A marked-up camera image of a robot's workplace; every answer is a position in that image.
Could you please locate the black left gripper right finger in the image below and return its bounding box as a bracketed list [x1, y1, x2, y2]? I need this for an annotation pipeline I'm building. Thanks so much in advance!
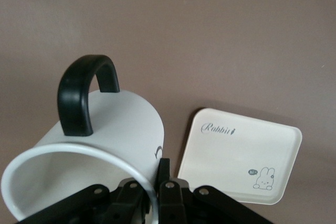
[156, 158, 324, 224]

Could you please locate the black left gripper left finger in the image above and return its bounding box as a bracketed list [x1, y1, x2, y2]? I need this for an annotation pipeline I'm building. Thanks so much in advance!
[15, 180, 156, 224]

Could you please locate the white smiley mug black handle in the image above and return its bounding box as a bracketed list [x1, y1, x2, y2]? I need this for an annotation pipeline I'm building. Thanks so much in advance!
[1, 55, 166, 224]

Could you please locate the cream rabbit print tray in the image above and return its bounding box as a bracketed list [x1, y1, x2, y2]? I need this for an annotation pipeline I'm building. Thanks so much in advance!
[177, 107, 303, 205]

